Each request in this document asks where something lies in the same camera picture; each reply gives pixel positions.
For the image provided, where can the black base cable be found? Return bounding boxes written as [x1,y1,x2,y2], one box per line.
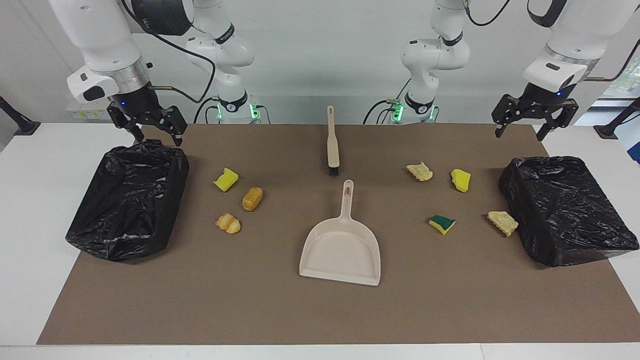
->
[362,99,401,125]
[193,97,221,124]

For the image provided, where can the brown bread roll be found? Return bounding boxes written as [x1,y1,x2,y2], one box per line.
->
[242,187,264,212]

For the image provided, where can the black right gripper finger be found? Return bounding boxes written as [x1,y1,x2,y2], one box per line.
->
[151,105,189,147]
[106,102,146,146]

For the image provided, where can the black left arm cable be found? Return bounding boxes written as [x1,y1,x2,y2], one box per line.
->
[462,0,640,83]

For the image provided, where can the black stand foot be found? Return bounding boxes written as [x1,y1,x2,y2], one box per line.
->
[593,97,640,140]
[0,96,42,137]

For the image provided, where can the open black bag-lined trash bin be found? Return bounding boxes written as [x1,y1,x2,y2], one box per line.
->
[65,139,191,262]

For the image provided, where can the white box yellow labels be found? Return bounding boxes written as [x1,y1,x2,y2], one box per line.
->
[66,101,118,121]

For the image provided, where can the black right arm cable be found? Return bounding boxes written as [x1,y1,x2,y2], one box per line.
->
[120,0,217,105]

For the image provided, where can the beige bread chunk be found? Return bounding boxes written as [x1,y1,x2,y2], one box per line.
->
[487,210,519,238]
[406,161,434,182]

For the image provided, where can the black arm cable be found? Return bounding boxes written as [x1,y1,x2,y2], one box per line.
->
[120,0,217,105]
[462,0,640,83]

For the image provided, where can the green and yellow sponge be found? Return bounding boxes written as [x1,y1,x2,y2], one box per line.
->
[428,214,457,236]

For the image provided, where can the window with dark frame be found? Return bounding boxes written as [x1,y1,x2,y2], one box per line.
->
[602,37,640,101]

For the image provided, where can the brown table mat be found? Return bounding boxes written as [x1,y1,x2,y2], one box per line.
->
[36,123,640,346]

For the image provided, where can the black left base cable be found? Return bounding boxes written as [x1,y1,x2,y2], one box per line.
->
[362,99,401,125]

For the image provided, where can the blue board edge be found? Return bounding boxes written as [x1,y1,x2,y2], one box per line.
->
[614,114,640,166]

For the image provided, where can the beige hand brush black bristles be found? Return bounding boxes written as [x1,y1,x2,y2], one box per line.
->
[326,105,341,177]

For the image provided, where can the small golden croissant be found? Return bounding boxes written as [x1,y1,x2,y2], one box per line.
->
[215,213,242,235]

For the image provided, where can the yellow sponge piece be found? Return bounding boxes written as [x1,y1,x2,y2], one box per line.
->
[213,167,240,193]
[450,169,472,193]

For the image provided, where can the beige plastic dustpan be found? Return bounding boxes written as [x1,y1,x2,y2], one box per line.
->
[299,179,382,287]

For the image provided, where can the black right base cable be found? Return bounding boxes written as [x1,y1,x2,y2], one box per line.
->
[193,97,221,124]

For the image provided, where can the black bag-covered trash bin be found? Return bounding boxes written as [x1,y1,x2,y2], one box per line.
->
[498,156,640,268]

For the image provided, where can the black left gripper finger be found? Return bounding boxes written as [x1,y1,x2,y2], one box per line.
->
[536,99,580,142]
[491,94,525,139]

